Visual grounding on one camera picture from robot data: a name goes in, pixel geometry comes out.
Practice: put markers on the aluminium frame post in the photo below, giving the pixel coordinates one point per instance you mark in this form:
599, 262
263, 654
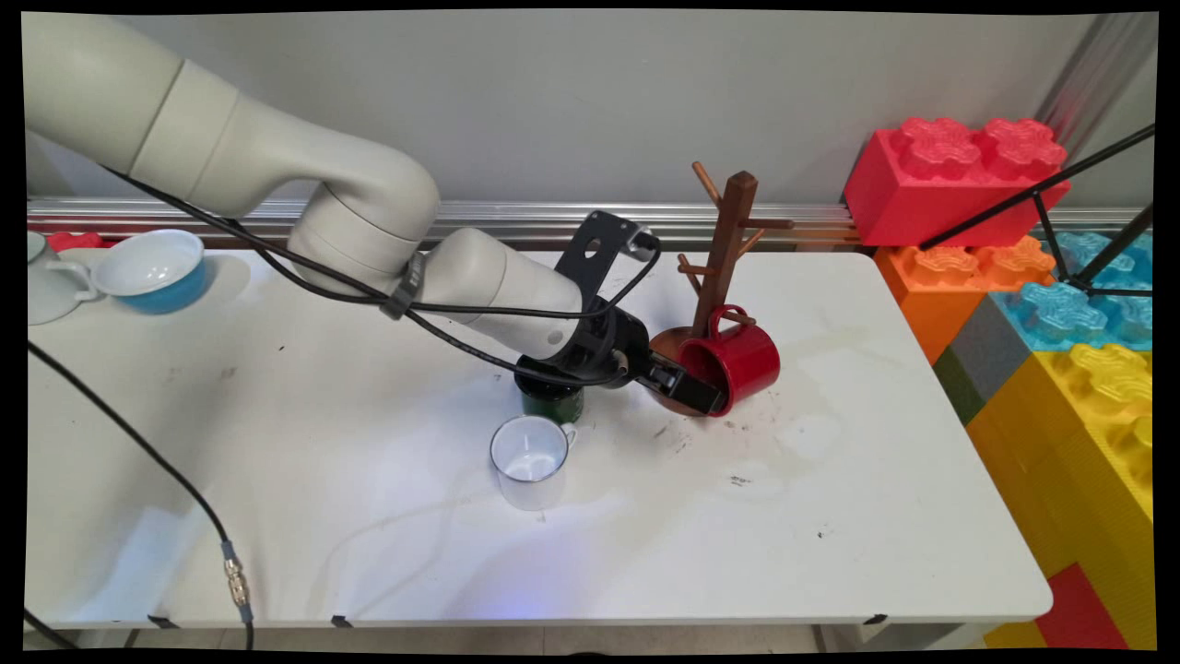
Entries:
1097, 78

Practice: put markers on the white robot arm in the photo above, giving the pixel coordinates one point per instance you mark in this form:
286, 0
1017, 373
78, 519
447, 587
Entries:
230, 157

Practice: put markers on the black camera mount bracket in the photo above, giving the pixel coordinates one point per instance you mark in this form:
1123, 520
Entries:
604, 263

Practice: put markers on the brown wooden mug tree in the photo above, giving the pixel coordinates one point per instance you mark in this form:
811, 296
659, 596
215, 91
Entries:
724, 249

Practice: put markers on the white enamel mug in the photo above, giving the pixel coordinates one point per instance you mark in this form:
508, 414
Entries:
530, 480

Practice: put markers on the blue bowl white inside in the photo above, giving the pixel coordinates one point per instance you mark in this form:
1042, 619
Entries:
171, 286

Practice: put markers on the dark green mug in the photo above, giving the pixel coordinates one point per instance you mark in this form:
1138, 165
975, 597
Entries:
551, 406

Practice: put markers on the green giant building block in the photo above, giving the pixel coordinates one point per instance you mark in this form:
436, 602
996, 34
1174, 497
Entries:
957, 387

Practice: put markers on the yellow giant building block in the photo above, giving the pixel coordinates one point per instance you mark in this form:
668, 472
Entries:
1079, 461

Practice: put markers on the red giant building block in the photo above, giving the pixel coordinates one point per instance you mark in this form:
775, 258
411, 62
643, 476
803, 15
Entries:
922, 198

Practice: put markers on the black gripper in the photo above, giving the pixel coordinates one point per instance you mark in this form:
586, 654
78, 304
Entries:
608, 346

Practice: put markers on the red mug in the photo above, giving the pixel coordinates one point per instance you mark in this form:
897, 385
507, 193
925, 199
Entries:
742, 360

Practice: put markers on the orange giant building block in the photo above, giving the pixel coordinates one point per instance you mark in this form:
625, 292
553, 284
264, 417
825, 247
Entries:
931, 295

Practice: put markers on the small red block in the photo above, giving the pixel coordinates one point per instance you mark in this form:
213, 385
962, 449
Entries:
74, 242

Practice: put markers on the light blue giant building block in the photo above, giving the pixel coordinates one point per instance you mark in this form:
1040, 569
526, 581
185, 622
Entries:
1051, 318

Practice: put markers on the black tripod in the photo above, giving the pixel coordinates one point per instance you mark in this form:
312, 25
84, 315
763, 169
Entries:
1042, 195

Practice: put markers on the aluminium rail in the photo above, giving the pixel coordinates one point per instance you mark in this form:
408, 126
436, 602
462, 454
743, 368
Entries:
516, 219

